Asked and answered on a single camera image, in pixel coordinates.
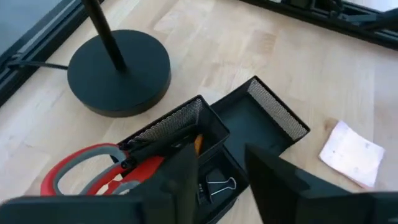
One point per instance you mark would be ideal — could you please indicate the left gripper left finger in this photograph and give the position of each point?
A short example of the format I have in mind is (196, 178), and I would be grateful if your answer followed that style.
(180, 183)

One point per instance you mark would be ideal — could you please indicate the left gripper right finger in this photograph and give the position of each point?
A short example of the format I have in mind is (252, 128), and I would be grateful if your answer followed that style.
(273, 189)

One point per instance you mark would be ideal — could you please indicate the black binder clip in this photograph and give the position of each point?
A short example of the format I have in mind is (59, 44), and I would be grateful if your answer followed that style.
(202, 193)

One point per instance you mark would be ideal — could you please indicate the orange pencil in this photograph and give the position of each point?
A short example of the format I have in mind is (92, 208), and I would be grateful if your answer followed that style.
(199, 144)

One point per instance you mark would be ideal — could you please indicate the black pen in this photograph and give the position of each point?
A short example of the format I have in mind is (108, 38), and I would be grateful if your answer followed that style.
(146, 154)

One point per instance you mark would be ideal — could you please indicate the black mesh desk organizer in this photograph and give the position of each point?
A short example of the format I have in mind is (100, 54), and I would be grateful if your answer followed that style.
(258, 124)

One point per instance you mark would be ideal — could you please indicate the pink sticky note pad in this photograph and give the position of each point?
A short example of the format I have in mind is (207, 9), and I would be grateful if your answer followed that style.
(351, 155)

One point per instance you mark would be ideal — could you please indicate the white globe lamp black base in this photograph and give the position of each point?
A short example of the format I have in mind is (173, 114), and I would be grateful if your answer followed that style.
(118, 81)

